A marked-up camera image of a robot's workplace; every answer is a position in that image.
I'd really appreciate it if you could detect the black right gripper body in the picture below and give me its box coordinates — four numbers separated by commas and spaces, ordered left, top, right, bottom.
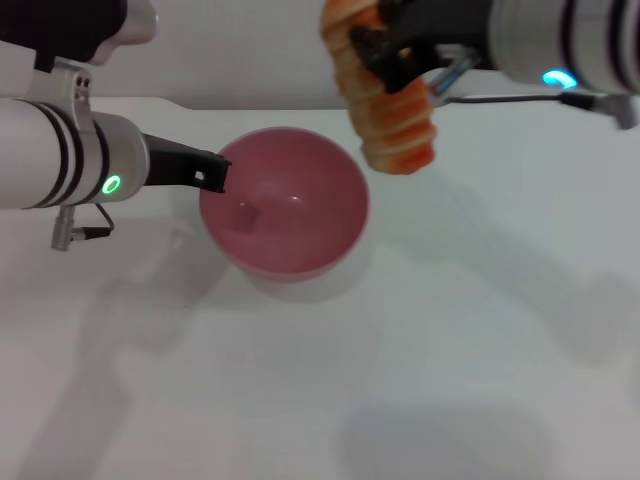
379, 0, 494, 51

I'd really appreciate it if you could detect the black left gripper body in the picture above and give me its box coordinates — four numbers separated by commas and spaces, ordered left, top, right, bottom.
141, 132, 202, 189

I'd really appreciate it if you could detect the orange ridged bread loaf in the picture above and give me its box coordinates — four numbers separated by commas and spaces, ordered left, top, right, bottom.
319, 0, 438, 176

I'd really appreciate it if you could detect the pink plastic bowl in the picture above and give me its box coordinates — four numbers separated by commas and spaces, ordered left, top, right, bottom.
198, 126, 372, 283

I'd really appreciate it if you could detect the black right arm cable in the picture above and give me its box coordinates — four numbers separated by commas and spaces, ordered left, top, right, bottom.
430, 47, 640, 131

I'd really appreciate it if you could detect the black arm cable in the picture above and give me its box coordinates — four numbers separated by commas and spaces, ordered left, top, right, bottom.
49, 203, 116, 253
430, 47, 640, 131

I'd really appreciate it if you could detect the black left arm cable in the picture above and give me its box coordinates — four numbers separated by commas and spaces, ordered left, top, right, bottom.
49, 203, 116, 253

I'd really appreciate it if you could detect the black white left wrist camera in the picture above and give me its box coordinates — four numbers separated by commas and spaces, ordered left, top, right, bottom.
0, 0, 161, 67

